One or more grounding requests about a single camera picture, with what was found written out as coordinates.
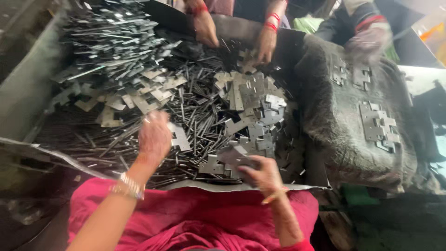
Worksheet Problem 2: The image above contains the pile of loose hinge leaves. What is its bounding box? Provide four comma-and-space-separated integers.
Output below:
213, 49, 290, 157

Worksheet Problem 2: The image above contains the green plastic bag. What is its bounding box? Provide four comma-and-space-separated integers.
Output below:
293, 16, 325, 35

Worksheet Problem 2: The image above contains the pile of stacked metal strips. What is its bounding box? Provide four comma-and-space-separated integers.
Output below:
50, 0, 183, 105

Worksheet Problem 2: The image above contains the person's pink garment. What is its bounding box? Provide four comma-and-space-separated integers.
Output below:
67, 177, 319, 251

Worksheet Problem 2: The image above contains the green object under sack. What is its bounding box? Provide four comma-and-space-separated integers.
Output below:
340, 184, 380, 207

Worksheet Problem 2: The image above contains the notched metal hinge plate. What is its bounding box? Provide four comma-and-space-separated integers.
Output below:
168, 122, 192, 152

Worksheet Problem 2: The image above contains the grey sheet metal tray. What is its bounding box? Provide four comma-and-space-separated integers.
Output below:
0, 0, 331, 192

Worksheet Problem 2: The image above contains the person's left hand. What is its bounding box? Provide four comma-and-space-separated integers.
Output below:
138, 111, 173, 162

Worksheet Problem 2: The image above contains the grey fuzzy sack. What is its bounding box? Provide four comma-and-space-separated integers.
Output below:
294, 34, 443, 195

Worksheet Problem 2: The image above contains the person's right hand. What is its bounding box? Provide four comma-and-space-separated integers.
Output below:
238, 155, 289, 198

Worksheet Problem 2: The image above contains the silver beaded bracelet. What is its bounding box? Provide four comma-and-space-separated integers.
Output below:
110, 172, 146, 201

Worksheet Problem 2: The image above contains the cluster of assembled hinges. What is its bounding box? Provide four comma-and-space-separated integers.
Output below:
359, 101, 402, 153

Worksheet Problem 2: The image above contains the bunch of hinge plates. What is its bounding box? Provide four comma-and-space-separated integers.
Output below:
199, 145, 258, 179

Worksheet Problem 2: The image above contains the small assembled metal hinge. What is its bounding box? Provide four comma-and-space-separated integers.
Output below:
352, 66, 372, 92
330, 54, 349, 87

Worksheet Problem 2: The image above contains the thin orange bangle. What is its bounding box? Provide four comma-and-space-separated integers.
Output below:
261, 188, 290, 205

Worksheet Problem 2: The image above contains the heap of metal pins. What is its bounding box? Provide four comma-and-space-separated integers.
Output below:
33, 38, 307, 189

